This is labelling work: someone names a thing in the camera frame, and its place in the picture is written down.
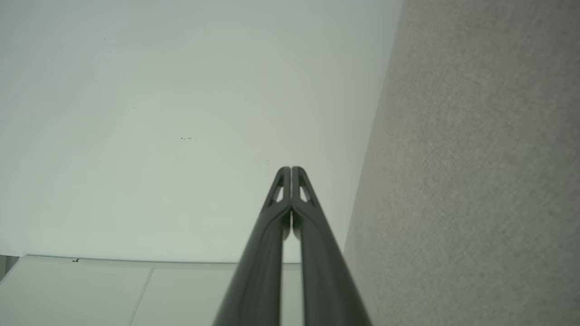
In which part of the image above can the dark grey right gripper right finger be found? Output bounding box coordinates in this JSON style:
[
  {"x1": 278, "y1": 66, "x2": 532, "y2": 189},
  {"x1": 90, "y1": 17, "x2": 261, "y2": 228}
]
[{"x1": 292, "y1": 166, "x2": 373, "y2": 326}]

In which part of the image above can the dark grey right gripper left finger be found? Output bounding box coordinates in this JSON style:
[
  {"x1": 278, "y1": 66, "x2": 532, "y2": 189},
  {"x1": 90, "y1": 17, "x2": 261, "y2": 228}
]
[{"x1": 213, "y1": 166, "x2": 291, "y2": 326}]

